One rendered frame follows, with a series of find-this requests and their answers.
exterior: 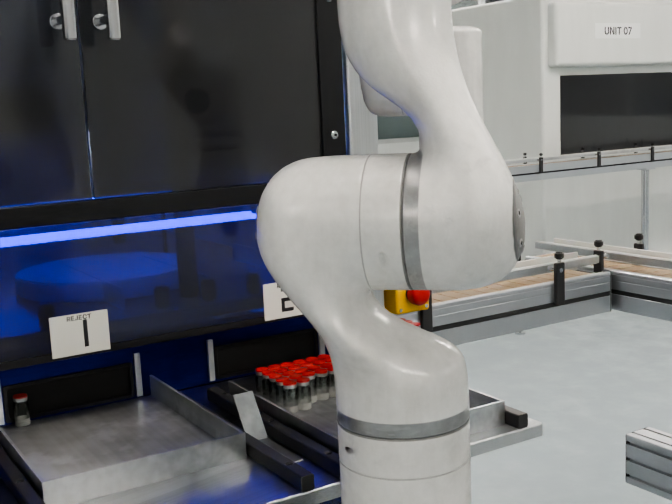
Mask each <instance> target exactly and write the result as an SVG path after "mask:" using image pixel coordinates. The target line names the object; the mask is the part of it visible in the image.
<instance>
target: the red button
mask: <svg viewBox="0 0 672 504"><path fill-rule="evenodd" d="M407 297H408V300H409V302H410V303H412V304H414V305H418V306H421V305H424V304H425V303H427V301H428V300H429V298H430V290H408V292H407Z"/></svg>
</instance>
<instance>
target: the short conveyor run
mask: <svg viewBox="0 0 672 504"><path fill-rule="evenodd" d="M597 263H599V256H598V255H591V256H585V257H579V258H578V252H571V253H565V254H564V253H563V252H562V251H556V253H554V256H548V257H542V258H536V259H530V260H524V261H521V256H520V258H519V260H518V262H517V263H516V265H515V267H514V268H513V269H512V270H511V271H510V272H509V273H508V274H507V275H506V276H505V277H504V278H502V279H501V280H499V281H497V282H495V283H493V284H491V285H488V286H484V287H481V288H477V289H468V290H430V298H429V308H428V309H426V310H421V311H415V312H410V313H405V314H400V315H397V314H393V313H392V314H393V315H395V316H397V317H399V318H405V319H406V320H412V321H413V322H419V323H420V328H422V329H424V330H426V331H429V332H431V333H434V334H436V335H438V336H440V337H442V338H444V339H446V340H448V341H449V342H451V343H452V344H454V345H455V346H456V345H460V344H465V343H469V342H474V341H478V340H483V339H487V338H492V337H497V336H501V335H506V334H510V333H515V332H519V331H524V330H528V329H533V328H537V327H542V326H546V325H551V324H556V323H560V322H565V321H569V320H574V319H578V318H583V317H587V316H592V315H596V314H601V313H605V312H611V275H610V272H608V271H605V272H598V273H595V272H589V271H583V270H577V267H581V266H586V265H592V264H597Z"/></svg>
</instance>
